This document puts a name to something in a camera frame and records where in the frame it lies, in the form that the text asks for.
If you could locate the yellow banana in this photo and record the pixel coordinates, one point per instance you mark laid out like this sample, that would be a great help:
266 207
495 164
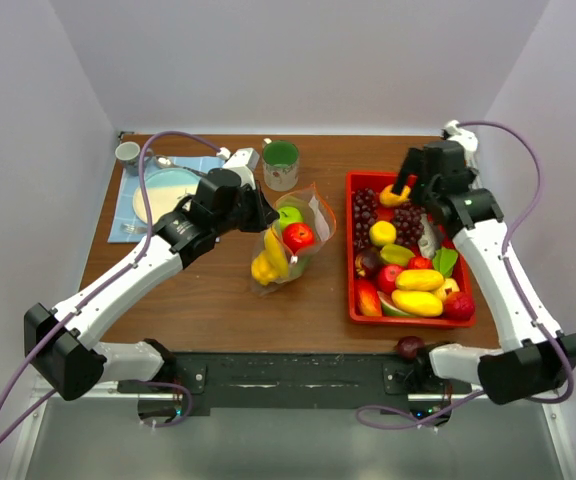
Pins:
276 253

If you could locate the small red strawberry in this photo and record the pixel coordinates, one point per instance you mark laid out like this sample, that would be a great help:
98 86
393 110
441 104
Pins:
420 263

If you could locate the yellow mango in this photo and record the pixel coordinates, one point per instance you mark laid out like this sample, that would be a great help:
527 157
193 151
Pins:
425 280
417 303

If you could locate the yellow bell pepper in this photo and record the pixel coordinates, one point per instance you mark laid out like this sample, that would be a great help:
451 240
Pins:
262 270

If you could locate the silver toy fish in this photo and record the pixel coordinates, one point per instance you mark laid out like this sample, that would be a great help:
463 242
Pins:
431 238

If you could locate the fork with dark handle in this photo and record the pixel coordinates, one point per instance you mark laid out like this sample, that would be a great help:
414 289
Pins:
131 229

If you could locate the orange red mango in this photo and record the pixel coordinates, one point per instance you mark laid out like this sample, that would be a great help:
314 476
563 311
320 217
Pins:
367 298

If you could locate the pink red peach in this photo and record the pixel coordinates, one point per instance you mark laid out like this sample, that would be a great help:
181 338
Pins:
386 278

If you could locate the small grey-blue mug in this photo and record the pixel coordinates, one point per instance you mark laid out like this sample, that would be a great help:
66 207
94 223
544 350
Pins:
127 155

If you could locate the light blue placemat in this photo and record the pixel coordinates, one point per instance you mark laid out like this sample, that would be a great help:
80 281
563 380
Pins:
129 207

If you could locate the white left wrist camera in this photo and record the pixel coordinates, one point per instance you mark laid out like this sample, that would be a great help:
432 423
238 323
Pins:
243 162

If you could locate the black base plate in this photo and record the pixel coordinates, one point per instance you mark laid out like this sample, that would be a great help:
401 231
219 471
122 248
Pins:
299 380

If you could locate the red plastic tray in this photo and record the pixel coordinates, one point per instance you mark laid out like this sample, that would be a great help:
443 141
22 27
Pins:
356 180

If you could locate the green apple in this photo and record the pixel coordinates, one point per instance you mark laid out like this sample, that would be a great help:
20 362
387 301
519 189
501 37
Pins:
289 215

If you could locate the purple grape bunch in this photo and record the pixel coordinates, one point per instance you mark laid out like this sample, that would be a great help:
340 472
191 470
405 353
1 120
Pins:
407 221
363 214

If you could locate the yellow-green lemon fruit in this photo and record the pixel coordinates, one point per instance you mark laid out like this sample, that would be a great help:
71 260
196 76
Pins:
382 233

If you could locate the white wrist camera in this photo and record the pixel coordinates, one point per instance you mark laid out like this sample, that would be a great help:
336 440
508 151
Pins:
243 162
452 131

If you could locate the clear orange-trimmed zip bag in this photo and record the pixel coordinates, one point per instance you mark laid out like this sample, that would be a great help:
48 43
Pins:
317 215

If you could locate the spoon with dark handle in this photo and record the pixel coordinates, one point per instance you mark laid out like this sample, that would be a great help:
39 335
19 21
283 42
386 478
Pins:
164 162

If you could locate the yellow lemon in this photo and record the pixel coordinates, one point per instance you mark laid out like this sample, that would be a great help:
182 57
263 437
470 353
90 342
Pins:
389 199

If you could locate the watermelon slice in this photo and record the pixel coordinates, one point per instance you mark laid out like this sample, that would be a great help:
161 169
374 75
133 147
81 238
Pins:
388 308

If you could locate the green leaf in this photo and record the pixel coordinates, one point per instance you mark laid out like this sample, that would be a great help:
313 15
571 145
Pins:
445 260

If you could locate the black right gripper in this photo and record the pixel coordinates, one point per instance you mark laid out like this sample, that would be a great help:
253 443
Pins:
410 166

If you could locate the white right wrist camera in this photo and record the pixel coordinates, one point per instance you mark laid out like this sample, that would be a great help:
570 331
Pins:
452 131

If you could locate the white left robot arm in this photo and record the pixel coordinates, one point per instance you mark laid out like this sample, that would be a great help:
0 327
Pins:
64 343

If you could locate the green-lined floral mug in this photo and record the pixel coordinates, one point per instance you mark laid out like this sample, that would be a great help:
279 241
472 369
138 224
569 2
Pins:
280 164

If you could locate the dark purple fruit on base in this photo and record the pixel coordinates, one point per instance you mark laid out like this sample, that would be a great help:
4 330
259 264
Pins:
409 346

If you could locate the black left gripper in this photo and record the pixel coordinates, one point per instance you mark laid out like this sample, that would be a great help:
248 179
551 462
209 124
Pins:
264 213

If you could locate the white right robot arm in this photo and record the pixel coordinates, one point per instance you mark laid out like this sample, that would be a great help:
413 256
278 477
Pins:
535 360

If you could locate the blue cream plate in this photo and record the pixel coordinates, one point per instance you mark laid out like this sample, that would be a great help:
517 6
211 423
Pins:
166 188

